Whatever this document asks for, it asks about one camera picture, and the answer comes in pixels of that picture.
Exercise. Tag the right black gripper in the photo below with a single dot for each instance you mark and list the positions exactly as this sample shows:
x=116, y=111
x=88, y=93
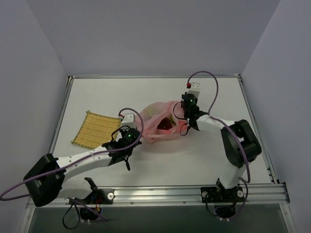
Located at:
x=185, y=107

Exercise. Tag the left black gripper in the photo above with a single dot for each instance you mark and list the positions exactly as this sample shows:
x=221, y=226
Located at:
x=135, y=140

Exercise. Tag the pink plastic bag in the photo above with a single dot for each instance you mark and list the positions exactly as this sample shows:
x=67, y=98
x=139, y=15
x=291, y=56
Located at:
x=165, y=109

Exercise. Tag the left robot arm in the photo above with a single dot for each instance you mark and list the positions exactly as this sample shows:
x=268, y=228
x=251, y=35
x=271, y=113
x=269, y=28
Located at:
x=49, y=178

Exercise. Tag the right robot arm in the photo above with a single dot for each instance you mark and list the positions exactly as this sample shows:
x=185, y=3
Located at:
x=240, y=143

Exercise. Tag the red fake grapes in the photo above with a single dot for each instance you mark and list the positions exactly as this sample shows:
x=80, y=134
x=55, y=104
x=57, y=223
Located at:
x=166, y=123

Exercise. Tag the green fake fruit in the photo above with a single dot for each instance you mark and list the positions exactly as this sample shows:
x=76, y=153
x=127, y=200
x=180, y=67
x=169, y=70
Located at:
x=150, y=110

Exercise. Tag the yellow bamboo mat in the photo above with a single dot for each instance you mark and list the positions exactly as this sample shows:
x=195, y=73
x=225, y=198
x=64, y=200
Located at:
x=95, y=130

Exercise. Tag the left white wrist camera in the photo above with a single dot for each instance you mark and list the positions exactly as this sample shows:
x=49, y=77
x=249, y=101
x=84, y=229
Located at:
x=129, y=120

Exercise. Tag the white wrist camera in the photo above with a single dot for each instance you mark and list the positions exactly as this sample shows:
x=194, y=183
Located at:
x=193, y=88
x=129, y=120

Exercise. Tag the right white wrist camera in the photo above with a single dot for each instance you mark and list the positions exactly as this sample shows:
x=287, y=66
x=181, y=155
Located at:
x=193, y=88

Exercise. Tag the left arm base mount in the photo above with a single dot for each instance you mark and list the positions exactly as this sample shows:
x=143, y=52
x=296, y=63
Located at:
x=86, y=198

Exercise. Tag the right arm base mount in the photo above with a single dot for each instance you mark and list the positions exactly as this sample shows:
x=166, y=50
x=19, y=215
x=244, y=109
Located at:
x=223, y=203

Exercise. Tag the aluminium front rail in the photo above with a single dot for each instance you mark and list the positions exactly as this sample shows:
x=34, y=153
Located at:
x=187, y=194

